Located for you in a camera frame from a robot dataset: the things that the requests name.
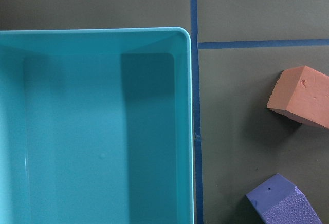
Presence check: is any teal plastic bin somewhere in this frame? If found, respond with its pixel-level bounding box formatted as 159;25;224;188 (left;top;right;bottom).
1;27;194;223

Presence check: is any purple foam block left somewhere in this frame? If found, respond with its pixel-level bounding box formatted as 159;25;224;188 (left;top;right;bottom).
246;174;322;223

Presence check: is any orange foam block left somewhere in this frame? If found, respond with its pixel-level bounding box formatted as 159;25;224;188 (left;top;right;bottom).
267;66;328;129

